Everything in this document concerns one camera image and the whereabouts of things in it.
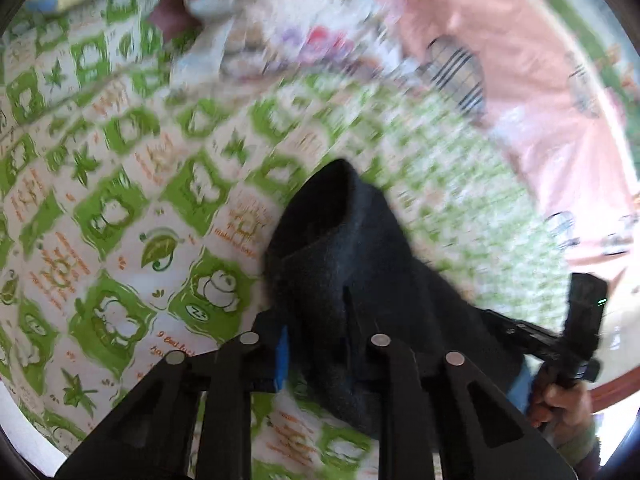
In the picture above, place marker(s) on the black pants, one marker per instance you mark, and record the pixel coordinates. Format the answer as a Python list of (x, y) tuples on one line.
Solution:
[(350, 240)]

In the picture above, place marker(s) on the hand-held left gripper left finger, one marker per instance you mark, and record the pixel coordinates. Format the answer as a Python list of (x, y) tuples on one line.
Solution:
[(281, 360)]

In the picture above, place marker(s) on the dark red cloth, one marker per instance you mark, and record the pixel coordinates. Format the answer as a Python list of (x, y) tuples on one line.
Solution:
[(170, 10)]

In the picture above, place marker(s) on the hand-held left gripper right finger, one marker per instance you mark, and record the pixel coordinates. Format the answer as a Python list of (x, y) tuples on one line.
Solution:
[(395, 400)]

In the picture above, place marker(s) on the green printed bedsheet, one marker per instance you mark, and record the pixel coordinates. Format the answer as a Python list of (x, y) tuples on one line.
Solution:
[(125, 125)]

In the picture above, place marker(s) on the pink quilt with plaid hearts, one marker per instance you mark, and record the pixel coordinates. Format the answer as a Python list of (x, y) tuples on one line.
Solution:
[(525, 110)]

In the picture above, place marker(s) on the person's right forearm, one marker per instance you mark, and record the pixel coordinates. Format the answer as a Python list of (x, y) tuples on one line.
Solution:
[(575, 442)]

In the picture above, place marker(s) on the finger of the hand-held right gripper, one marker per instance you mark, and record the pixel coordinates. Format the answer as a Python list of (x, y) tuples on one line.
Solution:
[(520, 332)]

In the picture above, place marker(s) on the person's right hand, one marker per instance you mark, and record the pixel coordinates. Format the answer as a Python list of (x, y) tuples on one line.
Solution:
[(565, 405)]

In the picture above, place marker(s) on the white floral blanket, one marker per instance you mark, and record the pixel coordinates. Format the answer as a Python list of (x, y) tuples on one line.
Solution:
[(280, 35)]

